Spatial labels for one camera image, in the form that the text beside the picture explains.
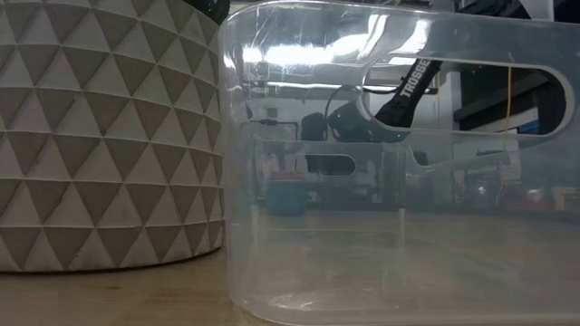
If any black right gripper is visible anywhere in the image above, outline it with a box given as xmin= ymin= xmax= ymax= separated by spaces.
xmin=326 ymin=101 xmax=402 ymax=145

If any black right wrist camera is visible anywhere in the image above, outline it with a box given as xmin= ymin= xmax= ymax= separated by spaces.
xmin=300 ymin=111 xmax=328 ymax=142

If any clear plastic basket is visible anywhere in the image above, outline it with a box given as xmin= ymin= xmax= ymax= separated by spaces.
xmin=218 ymin=0 xmax=580 ymax=326

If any succulent in white patterned pot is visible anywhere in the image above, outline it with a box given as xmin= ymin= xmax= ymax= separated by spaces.
xmin=0 ymin=0 xmax=237 ymax=273

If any silver horizontal bar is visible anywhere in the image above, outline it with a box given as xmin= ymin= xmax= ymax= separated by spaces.
xmin=242 ymin=81 xmax=400 ymax=91

